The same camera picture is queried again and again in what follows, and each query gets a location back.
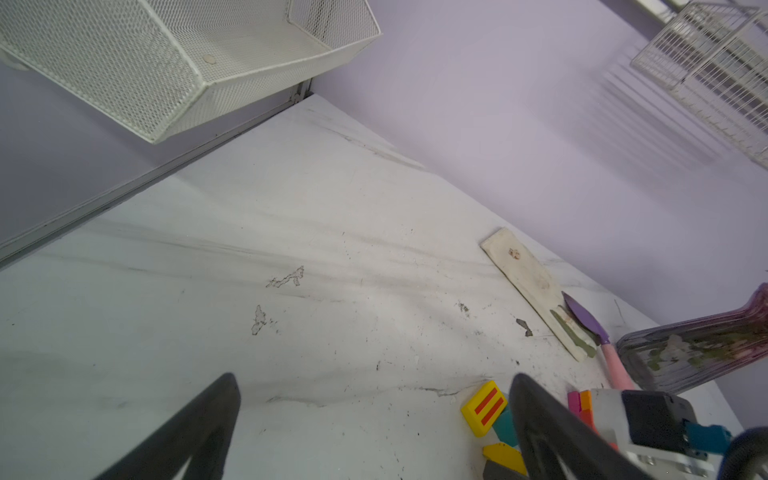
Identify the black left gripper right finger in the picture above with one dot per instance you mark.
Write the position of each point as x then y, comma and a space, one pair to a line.
552, 437

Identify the white wire wall basket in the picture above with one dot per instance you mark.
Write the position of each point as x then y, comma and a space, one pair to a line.
712, 59

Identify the yellow red striped block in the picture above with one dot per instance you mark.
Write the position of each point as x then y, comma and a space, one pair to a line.
484, 408

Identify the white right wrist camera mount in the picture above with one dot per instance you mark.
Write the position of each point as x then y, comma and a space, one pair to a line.
659, 433

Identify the purple glass vase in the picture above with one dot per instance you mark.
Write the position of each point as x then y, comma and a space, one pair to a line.
678, 357

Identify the magenta wood block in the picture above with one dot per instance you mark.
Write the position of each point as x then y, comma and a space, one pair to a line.
574, 402

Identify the yellow wood block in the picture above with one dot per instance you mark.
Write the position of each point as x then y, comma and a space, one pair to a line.
505, 456

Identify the teal wood block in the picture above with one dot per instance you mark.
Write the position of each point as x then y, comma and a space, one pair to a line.
504, 428

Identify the beige dirty cloth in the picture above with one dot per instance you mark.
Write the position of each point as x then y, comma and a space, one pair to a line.
540, 289

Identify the orange wood block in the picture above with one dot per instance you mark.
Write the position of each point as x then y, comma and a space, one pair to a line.
586, 402

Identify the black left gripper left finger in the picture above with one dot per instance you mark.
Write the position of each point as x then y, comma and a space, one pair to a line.
194, 441

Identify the white mesh lower shelf basket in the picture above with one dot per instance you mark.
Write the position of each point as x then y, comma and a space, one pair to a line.
159, 68

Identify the red wood block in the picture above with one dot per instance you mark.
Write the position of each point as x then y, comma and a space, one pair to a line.
587, 417

